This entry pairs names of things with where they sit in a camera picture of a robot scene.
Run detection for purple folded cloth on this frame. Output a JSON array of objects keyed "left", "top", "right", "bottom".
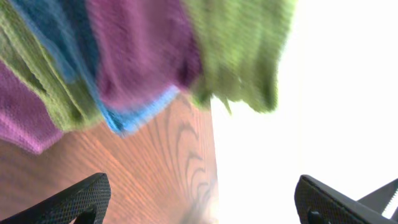
[
  {"left": 86, "top": 0, "right": 201, "bottom": 110},
  {"left": 1, "top": 63, "right": 63, "bottom": 154}
]

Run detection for bottom purple folded cloth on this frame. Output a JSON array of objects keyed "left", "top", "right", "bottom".
[{"left": 1, "top": 63, "right": 63, "bottom": 154}]

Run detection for blue folded cloth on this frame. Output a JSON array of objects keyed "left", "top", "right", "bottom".
[{"left": 9, "top": 0, "right": 178, "bottom": 136}]

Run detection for top purple folded cloth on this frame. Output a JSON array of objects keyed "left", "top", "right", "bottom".
[{"left": 86, "top": 0, "right": 201, "bottom": 110}]

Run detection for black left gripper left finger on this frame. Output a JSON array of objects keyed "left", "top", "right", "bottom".
[{"left": 1, "top": 173, "right": 111, "bottom": 224}]

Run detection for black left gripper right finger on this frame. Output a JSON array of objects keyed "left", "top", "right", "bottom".
[{"left": 294, "top": 175, "right": 397, "bottom": 224}]

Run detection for green folded cloth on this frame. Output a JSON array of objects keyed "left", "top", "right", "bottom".
[{"left": 1, "top": 0, "right": 103, "bottom": 131}]

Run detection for light green microfiber cloth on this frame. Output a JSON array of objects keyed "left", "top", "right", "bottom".
[{"left": 183, "top": 0, "right": 297, "bottom": 113}]

